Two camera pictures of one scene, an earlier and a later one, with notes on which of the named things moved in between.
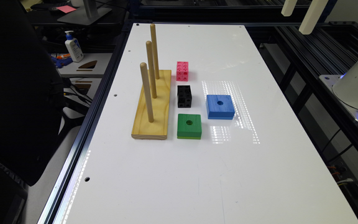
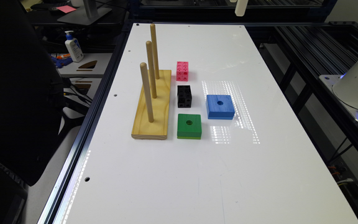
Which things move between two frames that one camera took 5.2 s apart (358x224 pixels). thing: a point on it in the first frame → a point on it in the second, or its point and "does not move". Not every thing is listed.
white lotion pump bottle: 74,46 does not move
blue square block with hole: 219,107 does not move
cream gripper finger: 312,16 → 240,7
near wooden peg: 143,70 does not move
